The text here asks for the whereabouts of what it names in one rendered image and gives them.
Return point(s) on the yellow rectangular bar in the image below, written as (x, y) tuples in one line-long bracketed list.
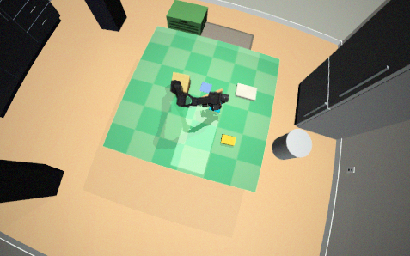
[(229, 140)]

